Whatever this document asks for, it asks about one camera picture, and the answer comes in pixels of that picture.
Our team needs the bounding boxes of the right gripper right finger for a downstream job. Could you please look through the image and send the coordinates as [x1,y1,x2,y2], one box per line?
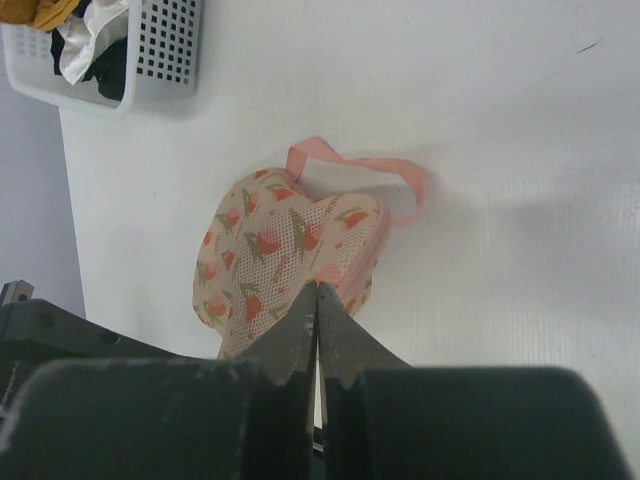
[317,284,632,479]

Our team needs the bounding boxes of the black garment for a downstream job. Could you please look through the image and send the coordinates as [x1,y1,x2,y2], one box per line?
[50,30,127,101]

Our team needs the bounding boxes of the white plastic basket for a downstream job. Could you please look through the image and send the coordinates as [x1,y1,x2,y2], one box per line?
[1,1,203,118]

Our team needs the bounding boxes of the floral mesh laundry bag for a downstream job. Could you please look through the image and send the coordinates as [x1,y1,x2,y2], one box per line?
[192,137,426,359]

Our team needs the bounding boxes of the white satin garment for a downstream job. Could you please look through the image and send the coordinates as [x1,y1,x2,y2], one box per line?
[57,0,129,85]

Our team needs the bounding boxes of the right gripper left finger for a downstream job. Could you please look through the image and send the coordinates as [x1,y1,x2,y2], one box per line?
[1,285,317,479]

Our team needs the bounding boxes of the mustard yellow garment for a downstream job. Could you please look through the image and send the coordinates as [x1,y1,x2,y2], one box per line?
[0,0,81,32]

